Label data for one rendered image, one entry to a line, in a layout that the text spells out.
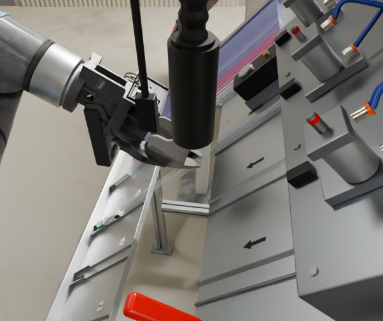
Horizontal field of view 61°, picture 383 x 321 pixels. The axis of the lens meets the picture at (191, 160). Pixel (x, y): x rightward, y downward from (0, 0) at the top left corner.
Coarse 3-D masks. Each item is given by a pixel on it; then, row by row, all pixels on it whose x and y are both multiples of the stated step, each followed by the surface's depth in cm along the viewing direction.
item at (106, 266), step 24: (144, 168) 70; (120, 192) 73; (144, 216) 57; (96, 240) 67; (120, 240) 57; (96, 264) 59; (120, 264) 52; (96, 288) 54; (120, 288) 48; (72, 312) 56; (96, 312) 49
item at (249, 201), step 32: (224, 128) 51; (256, 128) 44; (224, 160) 46; (256, 160) 39; (224, 192) 40; (256, 192) 36; (288, 192) 32; (224, 224) 37; (256, 224) 33; (288, 224) 30; (224, 256) 34; (256, 256) 30; (288, 256) 28; (224, 288) 31; (256, 288) 28; (288, 288) 26; (224, 320) 29; (256, 320) 26; (288, 320) 24; (320, 320) 22
